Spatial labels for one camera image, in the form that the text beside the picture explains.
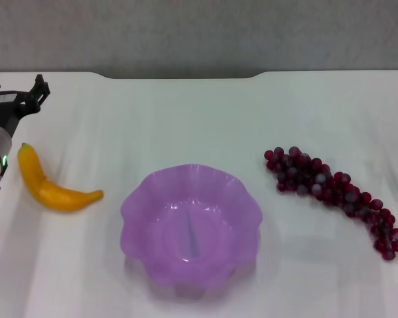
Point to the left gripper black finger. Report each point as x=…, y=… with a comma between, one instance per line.
x=36, y=96

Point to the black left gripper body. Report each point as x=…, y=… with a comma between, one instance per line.
x=3, y=111

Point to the yellow banana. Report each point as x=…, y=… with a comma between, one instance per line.
x=53, y=197

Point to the dark red grape bunch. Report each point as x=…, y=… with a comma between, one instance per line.
x=318, y=182

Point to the purple wavy-edged plastic bowl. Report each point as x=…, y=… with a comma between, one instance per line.
x=159, y=225

